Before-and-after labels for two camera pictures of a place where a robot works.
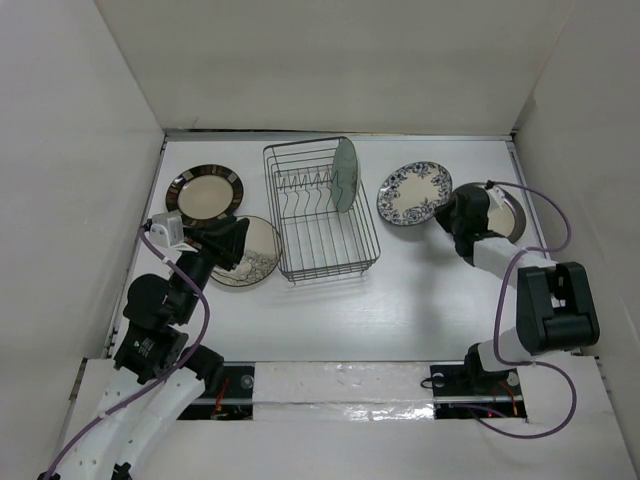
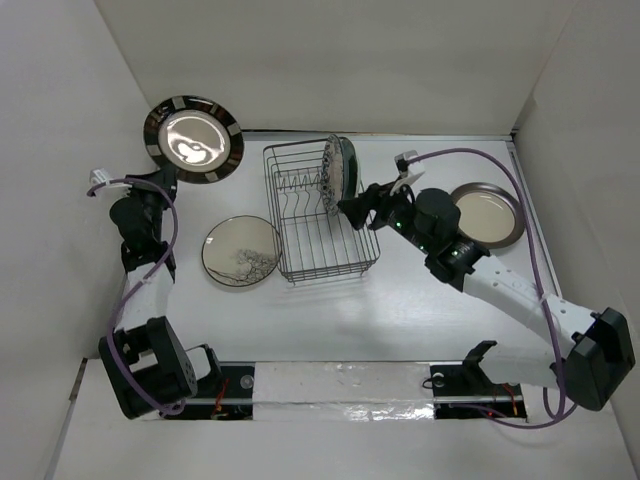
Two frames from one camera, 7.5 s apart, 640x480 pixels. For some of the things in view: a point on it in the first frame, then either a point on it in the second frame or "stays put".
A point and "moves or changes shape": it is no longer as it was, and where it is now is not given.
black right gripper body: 447,216 → 391,208
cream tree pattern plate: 262,253 stays put
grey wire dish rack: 317,239 stays put
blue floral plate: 410,194 moves or changes shape
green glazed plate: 344,174 stays put
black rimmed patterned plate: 204,194 → 199,136
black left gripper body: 221,254 → 151,196
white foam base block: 343,391 stays put
